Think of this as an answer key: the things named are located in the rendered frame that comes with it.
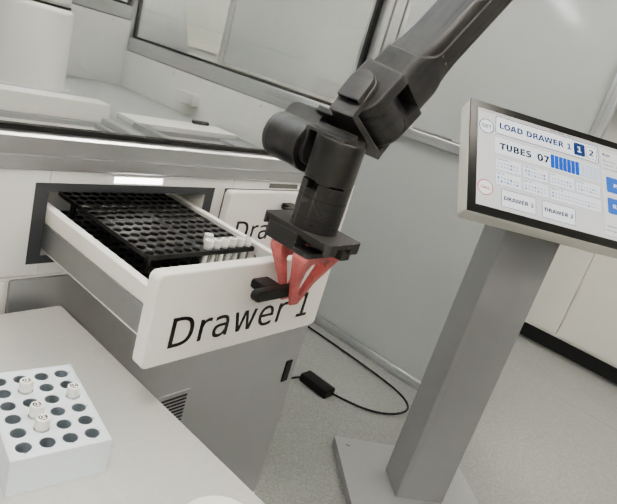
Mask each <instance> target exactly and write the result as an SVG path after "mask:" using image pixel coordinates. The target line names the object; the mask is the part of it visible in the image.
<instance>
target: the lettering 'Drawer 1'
mask: <svg viewBox="0 0 617 504"><path fill-rule="evenodd" d="M308 294H309V292H307V293H306V294H305V295H304V296H305V298H304V302H303V305H302V308H301V311H300V313H299V314H296V316H295V317H298V316H302V315H305V314H306V312H303V310H304V306H305V303H306V300H307V297H308ZM304 296H303V297H304ZM282 304H283V303H280V306H279V309H278V312H277V316H276V319H275V322H277V321H278V318H279V314H280V311H281V309H282V307H283V306H284V305H288V302H285V303H284V304H283V305H282ZM268 308H271V313H268V314H263V313H264V311H265V310H266V309H268ZM257 310H258V308H257V309H255V311H254V313H253V315H252V317H251V319H250V321H249V310H247V311H245V313H244V316H243V318H242V320H241V322H240V324H239V312H238V313H236V326H235V332H237V331H239V329H240V327H241V325H242V323H243V321H244V319H245V317H246V327H245V329H249V327H250V325H251V323H252V321H253V319H254V316H255V314H256V312H257ZM273 312H274V307H273V306H272V305H269V306H266V307H265V308H264V309H263V310H262V311H261V313H260V315H259V319H258V323H259V325H261V326H263V325H267V324H269V323H270V321H271V320H269V321H267V322H265V323H262V321H261V318H262V317H266V316H270V315H273ZM222 318H226V322H224V323H220V324H218V325H216V326H215V327H214V329H213V331H212V336H213V337H219V336H220V335H222V334H223V335H225V334H226V332H227V328H228V325H229V320H230V318H229V316H228V315H222V316H219V317H217V320H219V319H222ZM182 320H188V321H189V322H190V330H189V333H188V335H187V337H186V338H185V339H184V340H183V341H181V342H179V343H175V344H172V342H173V338H174V334H175V330H176V325H177V322H178V321H182ZM217 320H216V321H217ZM209 321H213V317H211V318H209V319H207V320H206V321H205V319H204V320H202V321H201V325H200V329H199V333H198V337H197V341H200V339H201V335H202V331H203V327H204V325H205V324H206V323H207V322H209ZM248 321H249V323H248ZM194 324H195V323H194V319H193V318H191V317H180V318H175V319H174V321H173V325H172V329H171V334H170V338H169V342H168V347H167V349H169V348H173V347H177V346H180V345H182V344H184V343H185V342H186V341H188V340H189V338H190V337H191V335H192V333H193V330H194ZM223 325H225V328H224V329H223V331H222V332H221V333H219V334H216V333H215V331H216V329H217V328H218V327H220V326H223Z"/></svg>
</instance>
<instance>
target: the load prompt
mask: <svg viewBox="0 0 617 504"><path fill-rule="evenodd" d="M495 133H497V134H500V135H504V136H507V137H510V138H514V139H517V140H520V141H524V142H527V143H530V144H534V145H537V146H540V147H544V148H547V149H550V150H553V151H557V152H560V153H563V154H567V155H570V156H573V157H577V158H580V159H583V160H587V161H590V162H593V163H597V164H599V156H598V147H597V146H593V145H590V144H587V143H584V142H580V141H577V140H574V139H571V138H567V137H564V136H561V135H558V134H555V133H551V132H548V131H545V130H542V129H538V128H535V127H532V126H529V125H525V124H522V123H519V122H516V121H512V120H509V119H506V118H503V117H499V116H496V121H495Z"/></svg>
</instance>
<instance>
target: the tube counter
mask: <svg viewBox="0 0 617 504"><path fill-rule="evenodd" d="M536 162H537V164H538V165H541V166H545V167H548V168H552V169H555V170H559V171H562V172H565V173H569V174H572V175H576V176H579V177H582V178H586V179H589V180H593V181H596V182H600V171H599V167H596V166H592V165H589V164H586V163H582V162H579V161H576V160H572V159H569V158H566V157H562V156H559V155H556V154H552V153H549V152H546V151H542V150H539V149H536Z"/></svg>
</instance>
